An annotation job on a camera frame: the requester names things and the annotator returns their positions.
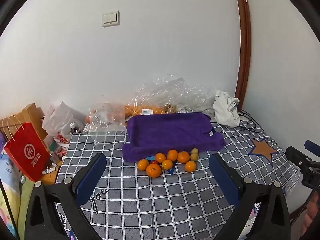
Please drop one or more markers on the small yellow-green fruit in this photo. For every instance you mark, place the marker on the small yellow-green fruit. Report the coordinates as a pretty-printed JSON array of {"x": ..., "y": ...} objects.
[
  {"x": 194, "y": 157},
  {"x": 194, "y": 151}
]

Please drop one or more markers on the colourful printed bag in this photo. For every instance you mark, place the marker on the colourful printed bag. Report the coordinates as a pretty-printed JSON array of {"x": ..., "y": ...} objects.
[{"x": 8, "y": 187}]

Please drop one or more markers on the white plastic bag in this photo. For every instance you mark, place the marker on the white plastic bag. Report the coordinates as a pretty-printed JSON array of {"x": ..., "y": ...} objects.
[{"x": 61, "y": 120}]

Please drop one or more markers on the red and white packet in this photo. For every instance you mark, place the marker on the red and white packet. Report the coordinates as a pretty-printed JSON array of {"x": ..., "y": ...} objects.
[{"x": 62, "y": 140}]

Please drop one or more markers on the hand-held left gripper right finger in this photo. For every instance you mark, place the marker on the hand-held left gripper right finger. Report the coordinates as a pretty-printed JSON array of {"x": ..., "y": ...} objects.
[{"x": 225, "y": 180}]

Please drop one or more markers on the dark bottle with white cap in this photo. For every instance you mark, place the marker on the dark bottle with white cap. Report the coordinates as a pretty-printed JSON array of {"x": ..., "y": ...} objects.
[{"x": 73, "y": 128}]

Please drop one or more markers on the clear bag with pink fruit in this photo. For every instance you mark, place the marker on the clear bag with pink fruit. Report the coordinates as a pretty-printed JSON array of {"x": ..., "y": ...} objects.
[{"x": 107, "y": 116}]

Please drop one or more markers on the white crumpled cloth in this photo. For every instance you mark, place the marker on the white crumpled cloth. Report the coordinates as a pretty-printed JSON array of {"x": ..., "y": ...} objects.
[{"x": 226, "y": 108}]

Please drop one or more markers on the red paper bag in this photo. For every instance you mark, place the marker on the red paper bag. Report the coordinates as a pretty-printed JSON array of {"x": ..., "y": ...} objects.
[{"x": 25, "y": 152}]

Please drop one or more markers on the bunch of brown longans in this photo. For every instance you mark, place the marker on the bunch of brown longans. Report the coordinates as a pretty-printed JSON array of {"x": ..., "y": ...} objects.
[{"x": 170, "y": 108}]

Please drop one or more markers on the crumpled clear plastic bag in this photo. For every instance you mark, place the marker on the crumpled clear plastic bag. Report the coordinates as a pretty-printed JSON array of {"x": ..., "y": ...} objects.
[{"x": 172, "y": 91}]

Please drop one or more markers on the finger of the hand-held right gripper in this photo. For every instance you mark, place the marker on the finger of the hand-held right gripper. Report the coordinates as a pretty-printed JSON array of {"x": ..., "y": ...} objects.
[
  {"x": 297, "y": 158},
  {"x": 312, "y": 147}
]

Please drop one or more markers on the cluttered wooden side table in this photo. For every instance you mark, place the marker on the cluttered wooden side table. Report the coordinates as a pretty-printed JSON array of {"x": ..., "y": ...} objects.
[{"x": 51, "y": 166}]

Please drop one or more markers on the clear bag of small oranges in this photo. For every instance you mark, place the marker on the clear bag of small oranges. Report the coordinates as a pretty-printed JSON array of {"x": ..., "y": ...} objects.
[{"x": 135, "y": 110}]

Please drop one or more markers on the white wall light switch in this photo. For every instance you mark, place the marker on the white wall light switch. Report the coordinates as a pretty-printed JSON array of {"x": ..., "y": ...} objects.
[{"x": 110, "y": 18}]

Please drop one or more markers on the large orange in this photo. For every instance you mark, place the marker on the large orange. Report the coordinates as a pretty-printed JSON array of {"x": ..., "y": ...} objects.
[{"x": 153, "y": 171}]

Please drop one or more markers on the brown wooden door frame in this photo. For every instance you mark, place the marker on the brown wooden door frame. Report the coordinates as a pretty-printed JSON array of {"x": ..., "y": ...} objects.
[{"x": 244, "y": 42}]

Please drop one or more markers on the small red tomato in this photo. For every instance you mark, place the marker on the small red tomato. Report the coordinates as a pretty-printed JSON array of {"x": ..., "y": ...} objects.
[{"x": 154, "y": 162}]

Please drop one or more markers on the person's right hand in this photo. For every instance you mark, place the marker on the person's right hand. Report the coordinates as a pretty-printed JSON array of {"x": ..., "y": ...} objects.
[{"x": 313, "y": 215}]

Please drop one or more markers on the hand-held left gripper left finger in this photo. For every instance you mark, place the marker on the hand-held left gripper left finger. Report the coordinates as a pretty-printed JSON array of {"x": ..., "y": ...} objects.
[{"x": 90, "y": 180}]

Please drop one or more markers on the purple towel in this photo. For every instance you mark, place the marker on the purple towel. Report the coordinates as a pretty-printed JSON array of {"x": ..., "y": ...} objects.
[{"x": 170, "y": 132}]

